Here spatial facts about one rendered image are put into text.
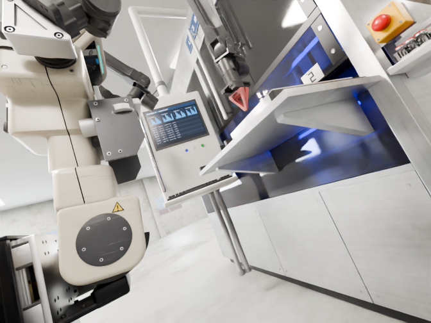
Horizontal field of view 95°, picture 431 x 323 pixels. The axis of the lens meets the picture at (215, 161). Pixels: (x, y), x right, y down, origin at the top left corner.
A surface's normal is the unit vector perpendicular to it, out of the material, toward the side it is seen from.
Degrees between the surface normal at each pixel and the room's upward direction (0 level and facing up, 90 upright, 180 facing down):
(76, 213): 90
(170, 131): 90
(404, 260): 90
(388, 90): 90
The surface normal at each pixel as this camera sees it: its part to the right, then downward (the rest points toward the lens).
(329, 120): 0.34, -0.31
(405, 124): -0.87, 0.26
